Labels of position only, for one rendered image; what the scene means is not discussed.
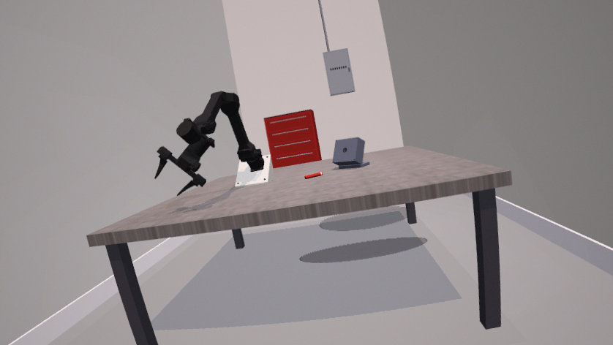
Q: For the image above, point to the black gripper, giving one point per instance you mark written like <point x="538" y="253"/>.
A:
<point x="165" y="155"/>

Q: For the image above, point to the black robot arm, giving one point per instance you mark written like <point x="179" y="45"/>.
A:
<point x="194" y="133"/>

